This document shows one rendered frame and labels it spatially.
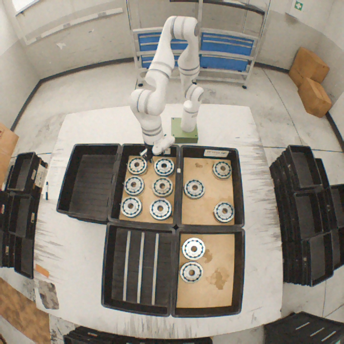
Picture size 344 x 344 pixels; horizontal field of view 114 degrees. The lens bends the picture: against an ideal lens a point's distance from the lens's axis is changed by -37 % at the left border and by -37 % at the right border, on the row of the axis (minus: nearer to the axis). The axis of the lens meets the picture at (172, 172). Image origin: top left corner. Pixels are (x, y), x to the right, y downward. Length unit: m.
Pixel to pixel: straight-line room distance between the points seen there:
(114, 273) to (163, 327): 0.42
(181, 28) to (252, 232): 1.02
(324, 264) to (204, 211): 1.29
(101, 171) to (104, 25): 2.81
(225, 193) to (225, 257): 0.32
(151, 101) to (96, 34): 3.08
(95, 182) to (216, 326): 1.06
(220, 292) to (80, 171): 0.98
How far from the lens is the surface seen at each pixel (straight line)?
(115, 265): 0.88
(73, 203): 1.01
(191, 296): 0.87
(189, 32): 0.62
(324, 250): 1.75
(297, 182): 1.55
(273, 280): 1.15
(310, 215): 1.80
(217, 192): 0.90
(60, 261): 1.19
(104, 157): 1.04
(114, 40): 3.45
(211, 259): 0.85
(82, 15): 3.46
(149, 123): 0.54
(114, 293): 0.91
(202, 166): 0.94
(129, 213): 0.84
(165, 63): 0.53
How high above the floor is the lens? 1.66
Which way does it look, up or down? 65 degrees down
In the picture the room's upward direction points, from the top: 2 degrees counter-clockwise
